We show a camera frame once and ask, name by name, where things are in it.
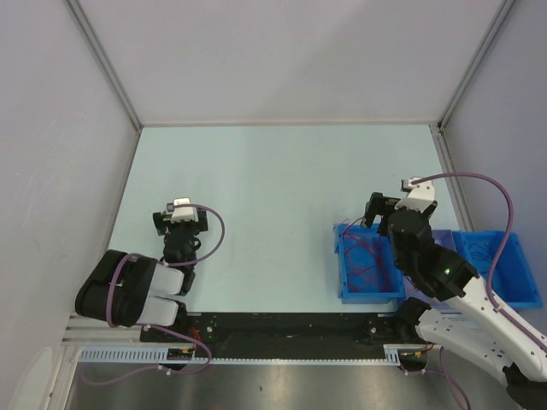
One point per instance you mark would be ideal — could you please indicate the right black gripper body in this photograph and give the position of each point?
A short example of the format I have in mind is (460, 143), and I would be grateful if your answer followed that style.
(391, 204)

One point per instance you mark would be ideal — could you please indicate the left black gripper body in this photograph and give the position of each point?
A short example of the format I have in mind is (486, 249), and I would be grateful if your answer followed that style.
(190, 227)

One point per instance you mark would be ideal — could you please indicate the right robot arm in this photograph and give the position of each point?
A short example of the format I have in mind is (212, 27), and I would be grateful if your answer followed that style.
(506, 346)

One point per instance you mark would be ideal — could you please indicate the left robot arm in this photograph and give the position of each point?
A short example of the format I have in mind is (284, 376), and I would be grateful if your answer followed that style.
(125, 290)

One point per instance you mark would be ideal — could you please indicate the blue plastic bin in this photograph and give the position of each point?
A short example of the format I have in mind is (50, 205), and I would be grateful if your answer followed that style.
(366, 270)
(512, 278)

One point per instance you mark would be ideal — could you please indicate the purple plastic tray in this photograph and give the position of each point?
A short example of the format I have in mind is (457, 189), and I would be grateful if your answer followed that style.
(445, 239)

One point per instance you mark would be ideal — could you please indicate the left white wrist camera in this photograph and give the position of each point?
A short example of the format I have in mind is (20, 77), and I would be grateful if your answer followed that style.
(180, 210)

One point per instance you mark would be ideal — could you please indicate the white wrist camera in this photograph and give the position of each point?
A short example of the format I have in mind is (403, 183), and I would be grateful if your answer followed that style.
(180, 210)
(419, 195)

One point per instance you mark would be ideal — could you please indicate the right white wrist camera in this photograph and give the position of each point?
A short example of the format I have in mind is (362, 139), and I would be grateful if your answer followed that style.
(419, 195)

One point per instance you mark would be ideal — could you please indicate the slotted cable duct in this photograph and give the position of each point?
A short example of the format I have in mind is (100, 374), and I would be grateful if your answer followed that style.
(376, 356)

